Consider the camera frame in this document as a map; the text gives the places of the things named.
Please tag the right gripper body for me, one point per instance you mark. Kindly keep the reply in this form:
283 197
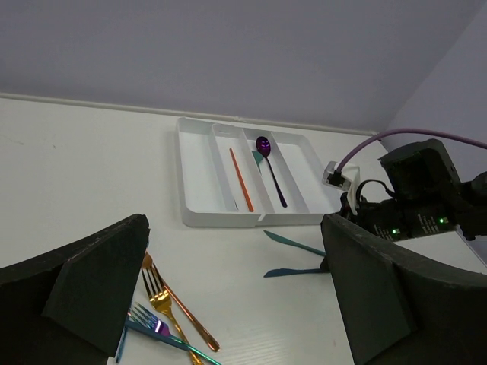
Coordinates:
427 197

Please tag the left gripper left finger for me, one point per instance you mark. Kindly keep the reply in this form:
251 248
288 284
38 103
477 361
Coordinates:
69 305

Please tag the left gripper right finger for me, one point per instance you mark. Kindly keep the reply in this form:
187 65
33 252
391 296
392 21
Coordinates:
399 307

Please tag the iridescent rainbow fork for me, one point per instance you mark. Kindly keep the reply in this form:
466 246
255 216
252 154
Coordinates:
139 314

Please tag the dark blue plastic knife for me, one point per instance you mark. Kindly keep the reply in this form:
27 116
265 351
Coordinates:
281 272

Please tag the teal plastic knife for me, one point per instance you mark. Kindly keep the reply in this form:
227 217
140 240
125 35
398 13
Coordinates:
288 242

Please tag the purple metal spoon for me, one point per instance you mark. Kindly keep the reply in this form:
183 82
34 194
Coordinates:
263 146

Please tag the teal plastic spoon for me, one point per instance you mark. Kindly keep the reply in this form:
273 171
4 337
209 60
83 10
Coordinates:
258 157

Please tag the orange chopstick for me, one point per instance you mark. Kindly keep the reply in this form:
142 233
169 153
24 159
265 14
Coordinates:
241 181

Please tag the dark blue metal fork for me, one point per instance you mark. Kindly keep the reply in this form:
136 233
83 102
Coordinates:
154 335

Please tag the blue plastic fork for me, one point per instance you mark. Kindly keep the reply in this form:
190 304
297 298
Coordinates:
121 346

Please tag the rose gold fork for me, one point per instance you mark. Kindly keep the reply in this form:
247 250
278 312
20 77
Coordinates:
206 336

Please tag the gold ornate fork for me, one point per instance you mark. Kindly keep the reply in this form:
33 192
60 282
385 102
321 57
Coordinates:
161 297

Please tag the white cutlery tray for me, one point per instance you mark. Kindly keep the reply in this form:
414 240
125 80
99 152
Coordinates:
209 183

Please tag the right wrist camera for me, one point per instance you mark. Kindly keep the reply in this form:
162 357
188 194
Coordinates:
347 180

